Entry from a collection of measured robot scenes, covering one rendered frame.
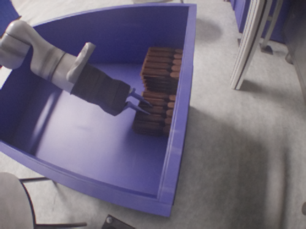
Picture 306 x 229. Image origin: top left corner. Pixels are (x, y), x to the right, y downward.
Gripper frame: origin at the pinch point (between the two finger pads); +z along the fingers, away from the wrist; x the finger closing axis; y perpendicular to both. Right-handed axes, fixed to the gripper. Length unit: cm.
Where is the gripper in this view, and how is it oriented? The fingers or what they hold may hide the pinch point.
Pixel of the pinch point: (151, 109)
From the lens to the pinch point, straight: 39.7
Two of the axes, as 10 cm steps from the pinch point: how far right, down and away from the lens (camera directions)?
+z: 7.8, 4.1, 4.7
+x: -2.1, 8.8, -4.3
